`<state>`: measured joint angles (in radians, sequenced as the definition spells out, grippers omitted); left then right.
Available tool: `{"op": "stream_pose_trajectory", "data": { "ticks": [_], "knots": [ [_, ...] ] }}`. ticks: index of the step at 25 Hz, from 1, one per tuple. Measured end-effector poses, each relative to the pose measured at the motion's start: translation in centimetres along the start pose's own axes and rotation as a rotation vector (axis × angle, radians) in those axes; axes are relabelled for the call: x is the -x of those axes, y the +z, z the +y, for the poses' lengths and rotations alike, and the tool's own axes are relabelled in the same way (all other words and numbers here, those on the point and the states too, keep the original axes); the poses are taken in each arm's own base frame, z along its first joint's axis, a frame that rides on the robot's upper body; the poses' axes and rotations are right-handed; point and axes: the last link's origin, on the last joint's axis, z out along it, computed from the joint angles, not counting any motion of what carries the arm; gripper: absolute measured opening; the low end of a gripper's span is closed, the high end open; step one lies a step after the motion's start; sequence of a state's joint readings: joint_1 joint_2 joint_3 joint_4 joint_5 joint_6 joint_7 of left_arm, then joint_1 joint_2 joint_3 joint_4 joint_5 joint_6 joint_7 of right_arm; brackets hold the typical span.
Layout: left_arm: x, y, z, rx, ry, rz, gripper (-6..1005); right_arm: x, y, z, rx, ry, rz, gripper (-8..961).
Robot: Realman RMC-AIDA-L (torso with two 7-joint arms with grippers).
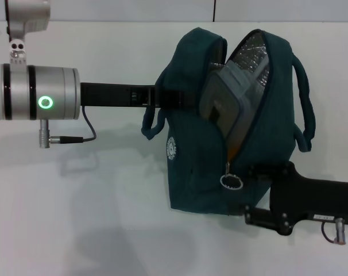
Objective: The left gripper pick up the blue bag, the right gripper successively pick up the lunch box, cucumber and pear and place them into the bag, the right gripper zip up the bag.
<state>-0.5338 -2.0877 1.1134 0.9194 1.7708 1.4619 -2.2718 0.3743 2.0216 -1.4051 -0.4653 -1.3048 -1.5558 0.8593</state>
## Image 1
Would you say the clear food container blue seal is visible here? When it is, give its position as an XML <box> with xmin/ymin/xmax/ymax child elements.
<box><xmin>198</xmin><ymin>61</ymin><xmax>271</xmax><ymax>139</ymax></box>

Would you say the dark teal insulated lunch bag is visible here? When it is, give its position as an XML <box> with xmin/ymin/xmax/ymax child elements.
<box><xmin>141</xmin><ymin>27</ymin><xmax>317</xmax><ymax>216</ymax></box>

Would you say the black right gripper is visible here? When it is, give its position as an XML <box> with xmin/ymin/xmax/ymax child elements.
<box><xmin>227</xmin><ymin>160</ymin><xmax>348</xmax><ymax>237</ymax></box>

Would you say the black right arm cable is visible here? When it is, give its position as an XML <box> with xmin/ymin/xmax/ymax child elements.
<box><xmin>320</xmin><ymin>217</ymin><xmax>348</xmax><ymax>246</ymax></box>

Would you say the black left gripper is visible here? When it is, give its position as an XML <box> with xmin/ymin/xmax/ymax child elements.
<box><xmin>79</xmin><ymin>82</ymin><xmax>201</xmax><ymax>112</ymax></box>

